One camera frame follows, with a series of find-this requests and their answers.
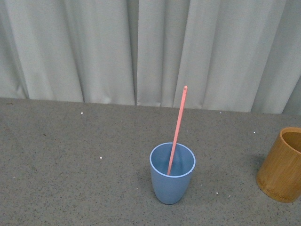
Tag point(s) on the pink chopstick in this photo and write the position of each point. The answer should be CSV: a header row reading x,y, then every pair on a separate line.
x,y
177,129

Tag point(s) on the blue plastic cup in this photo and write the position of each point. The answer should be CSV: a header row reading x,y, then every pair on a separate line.
x,y
170,188

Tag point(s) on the bamboo chopstick holder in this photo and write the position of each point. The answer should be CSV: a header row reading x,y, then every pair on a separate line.
x,y
279,177

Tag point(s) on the white curtain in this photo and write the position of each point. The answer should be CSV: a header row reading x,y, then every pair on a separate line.
x,y
234,55

